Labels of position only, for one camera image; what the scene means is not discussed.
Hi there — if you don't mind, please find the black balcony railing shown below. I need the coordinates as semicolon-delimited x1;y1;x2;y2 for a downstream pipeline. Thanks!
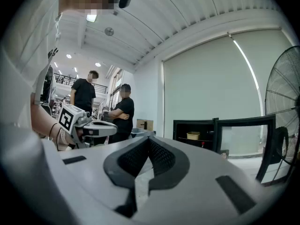
53;72;109;95

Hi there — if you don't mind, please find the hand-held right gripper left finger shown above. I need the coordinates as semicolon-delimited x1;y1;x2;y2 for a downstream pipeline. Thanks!
43;135;151;219

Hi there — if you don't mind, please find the black wrist band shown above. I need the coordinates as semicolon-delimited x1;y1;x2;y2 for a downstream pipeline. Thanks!
49;122;58;141

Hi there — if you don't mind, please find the person's white shirt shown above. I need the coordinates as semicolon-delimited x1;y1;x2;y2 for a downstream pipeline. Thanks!
0;0;64;138

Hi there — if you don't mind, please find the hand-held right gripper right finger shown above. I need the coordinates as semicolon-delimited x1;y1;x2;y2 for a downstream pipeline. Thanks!
131;135;285;225

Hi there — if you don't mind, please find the grey roller blind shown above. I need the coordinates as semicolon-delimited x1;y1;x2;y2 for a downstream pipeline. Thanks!
231;29;296;117

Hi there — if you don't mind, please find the cardboard box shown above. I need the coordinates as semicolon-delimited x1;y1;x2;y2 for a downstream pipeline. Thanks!
136;119;154;132

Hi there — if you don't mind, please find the clear plastic box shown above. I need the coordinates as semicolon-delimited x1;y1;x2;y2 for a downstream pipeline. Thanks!
130;127;157;139

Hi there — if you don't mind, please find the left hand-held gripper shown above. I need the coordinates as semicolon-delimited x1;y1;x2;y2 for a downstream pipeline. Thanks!
57;104;118;150

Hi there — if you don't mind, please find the person's left forearm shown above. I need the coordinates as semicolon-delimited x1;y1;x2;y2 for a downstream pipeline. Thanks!
30;94;71;151

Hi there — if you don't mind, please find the yellow bowl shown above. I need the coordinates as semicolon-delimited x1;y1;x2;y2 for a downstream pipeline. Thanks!
186;131;201;141

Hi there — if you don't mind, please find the black standing fan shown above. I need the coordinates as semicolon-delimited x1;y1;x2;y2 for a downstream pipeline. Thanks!
255;45;300;187

